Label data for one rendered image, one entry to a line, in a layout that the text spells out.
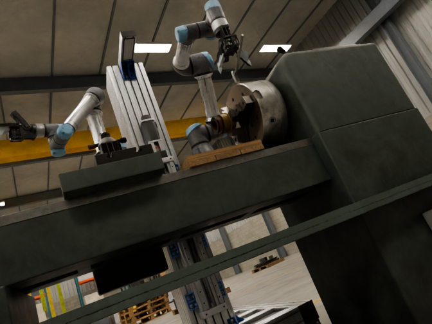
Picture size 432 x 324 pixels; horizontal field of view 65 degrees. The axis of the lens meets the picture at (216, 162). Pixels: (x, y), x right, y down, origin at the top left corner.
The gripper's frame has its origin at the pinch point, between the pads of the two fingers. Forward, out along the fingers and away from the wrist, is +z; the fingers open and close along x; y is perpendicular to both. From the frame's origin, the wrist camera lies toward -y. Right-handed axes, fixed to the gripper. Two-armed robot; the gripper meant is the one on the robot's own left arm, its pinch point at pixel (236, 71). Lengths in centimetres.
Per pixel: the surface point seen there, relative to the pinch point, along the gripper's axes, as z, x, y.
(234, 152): 41, -21, 21
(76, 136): -416, -206, -1018
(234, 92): 9.6, -4.0, -0.5
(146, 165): 40, -52, 32
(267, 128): 32.4, -0.1, 8.9
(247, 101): 20.0, -5.2, 11.3
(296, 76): 16.5, 17.7, 15.0
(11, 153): -387, -395, -952
